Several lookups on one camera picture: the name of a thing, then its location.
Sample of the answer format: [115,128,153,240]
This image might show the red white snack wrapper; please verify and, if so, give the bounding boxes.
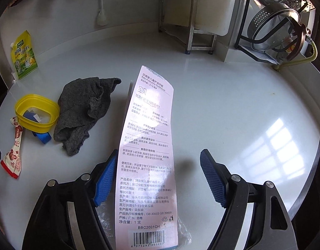
[0,117,25,179]

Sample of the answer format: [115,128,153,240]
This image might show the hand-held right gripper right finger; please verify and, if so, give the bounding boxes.
[200,149,298,250]

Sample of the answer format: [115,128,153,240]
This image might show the steel perforated strainer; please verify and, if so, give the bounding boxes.
[247,2,304,51]

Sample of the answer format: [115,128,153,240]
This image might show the blue lanyard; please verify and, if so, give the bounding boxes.
[24,111,51,144]

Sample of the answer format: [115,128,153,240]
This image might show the yellow seasoning pouch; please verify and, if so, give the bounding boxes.
[10,30,38,80]

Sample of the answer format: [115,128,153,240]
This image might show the yellow plastic lid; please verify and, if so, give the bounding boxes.
[15,94,60,133]

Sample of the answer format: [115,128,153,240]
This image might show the black wire rack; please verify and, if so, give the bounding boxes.
[235,0,317,63]

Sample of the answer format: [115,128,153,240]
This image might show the metal board stand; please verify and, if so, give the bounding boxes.
[158,0,218,55]

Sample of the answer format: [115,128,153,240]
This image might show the yellow gas hose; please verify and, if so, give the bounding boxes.
[273,38,318,71]

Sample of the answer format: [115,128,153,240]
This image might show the blue white bottle brush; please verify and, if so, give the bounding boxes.
[95,0,108,26]

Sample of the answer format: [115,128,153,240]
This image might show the pink toothbrush package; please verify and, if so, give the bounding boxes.
[115,65,188,250]

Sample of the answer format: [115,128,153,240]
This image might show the white cutting board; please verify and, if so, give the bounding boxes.
[194,0,237,36]

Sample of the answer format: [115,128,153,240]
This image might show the dark grey cloth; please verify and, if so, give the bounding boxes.
[54,77,122,157]

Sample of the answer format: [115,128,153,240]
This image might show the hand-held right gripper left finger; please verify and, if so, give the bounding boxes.
[22,148,119,250]

